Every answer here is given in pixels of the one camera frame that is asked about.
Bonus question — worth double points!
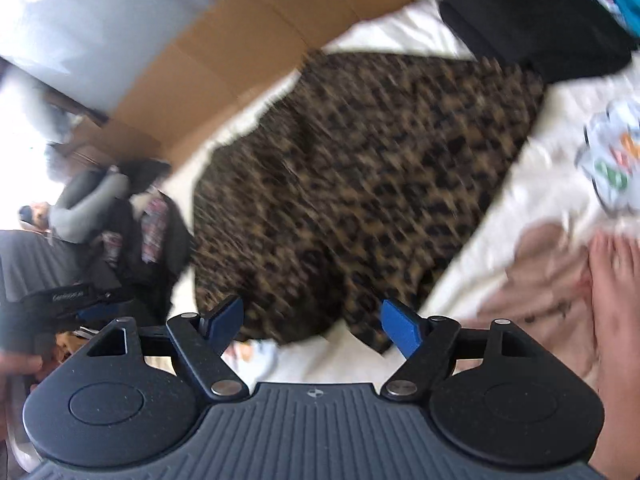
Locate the person's right hand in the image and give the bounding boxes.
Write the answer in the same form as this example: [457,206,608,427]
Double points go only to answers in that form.
[589,232,639,479]

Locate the brown cardboard sheet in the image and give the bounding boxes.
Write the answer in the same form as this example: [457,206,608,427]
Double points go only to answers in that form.
[64,0,417,172]

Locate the black folded garment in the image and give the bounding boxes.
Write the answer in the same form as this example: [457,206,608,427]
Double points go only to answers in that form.
[439,0,638,84]

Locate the beige pink garment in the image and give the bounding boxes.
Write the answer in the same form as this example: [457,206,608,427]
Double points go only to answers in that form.
[465,222,598,385]

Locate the leopard print garment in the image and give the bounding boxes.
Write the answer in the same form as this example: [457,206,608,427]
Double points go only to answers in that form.
[192,52,546,353]

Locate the person's left hand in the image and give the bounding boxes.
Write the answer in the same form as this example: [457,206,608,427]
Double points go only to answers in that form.
[0,350,43,382]

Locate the pile of dark clothes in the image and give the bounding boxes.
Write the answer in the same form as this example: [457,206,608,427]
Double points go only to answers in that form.
[1,158,192,354]

